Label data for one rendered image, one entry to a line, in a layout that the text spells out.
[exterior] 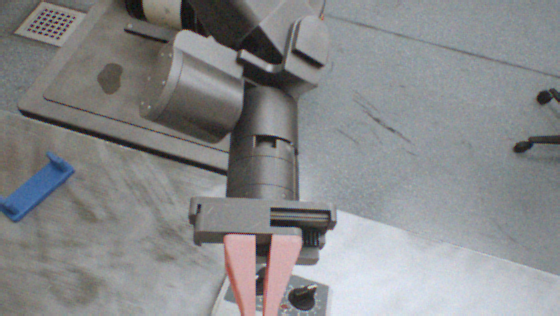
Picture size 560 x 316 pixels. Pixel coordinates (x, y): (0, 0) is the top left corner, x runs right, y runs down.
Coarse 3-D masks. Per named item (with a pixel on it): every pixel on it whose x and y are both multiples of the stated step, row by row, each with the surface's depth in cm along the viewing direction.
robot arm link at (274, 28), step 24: (192, 0) 35; (216, 0) 33; (240, 0) 33; (264, 0) 34; (288, 0) 35; (216, 24) 35; (240, 24) 34; (264, 24) 33; (288, 24) 35; (240, 48) 38; (264, 48) 34
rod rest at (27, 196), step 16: (64, 160) 61; (32, 176) 59; (48, 176) 59; (64, 176) 59; (16, 192) 57; (32, 192) 58; (48, 192) 58; (0, 208) 56; (16, 208) 56; (32, 208) 57
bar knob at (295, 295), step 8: (296, 288) 51; (304, 288) 49; (312, 288) 50; (288, 296) 50; (296, 296) 48; (304, 296) 49; (312, 296) 50; (296, 304) 49; (304, 304) 49; (312, 304) 49
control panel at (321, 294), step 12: (228, 288) 49; (288, 288) 51; (324, 288) 53; (228, 300) 48; (288, 300) 50; (324, 300) 51; (288, 312) 48; (300, 312) 49; (312, 312) 49; (324, 312) 49
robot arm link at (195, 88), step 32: (192, 32) 31; (288, 32) 34; (320, 32) 35; (160, 64) 31; (192, 64) 30; (224, 64) 32; (256, 64) 33; (288, 64) 33; (320, 64) 35; (160, 96) 29; (192, 96) 30; (224, 96) 31; (192, 128) 31; (224, 128) 31
